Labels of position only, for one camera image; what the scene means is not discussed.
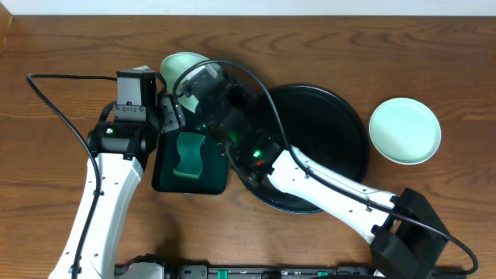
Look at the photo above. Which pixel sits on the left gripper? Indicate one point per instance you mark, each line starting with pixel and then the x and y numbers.
pixel 170 114

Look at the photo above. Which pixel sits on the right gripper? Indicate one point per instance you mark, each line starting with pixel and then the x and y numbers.
pixel 238 88

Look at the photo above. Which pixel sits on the green scrub sponge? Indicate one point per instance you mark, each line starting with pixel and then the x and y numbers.
pixel 189 148

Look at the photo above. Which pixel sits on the mint green plate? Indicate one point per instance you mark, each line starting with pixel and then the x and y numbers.
pixel 405 131
pixel 173 66

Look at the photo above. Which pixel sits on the black rectangular tray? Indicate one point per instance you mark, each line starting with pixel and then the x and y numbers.
pixel 215 166

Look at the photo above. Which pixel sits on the round black tray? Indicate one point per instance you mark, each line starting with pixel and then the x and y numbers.
pixel 323 126

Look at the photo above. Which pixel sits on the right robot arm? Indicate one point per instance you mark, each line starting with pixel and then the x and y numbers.
pixel 405 235

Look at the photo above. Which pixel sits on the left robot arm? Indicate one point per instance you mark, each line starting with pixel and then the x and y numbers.
pixel 94 239

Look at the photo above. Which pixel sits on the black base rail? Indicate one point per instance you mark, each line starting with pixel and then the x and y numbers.
pixel 152 266

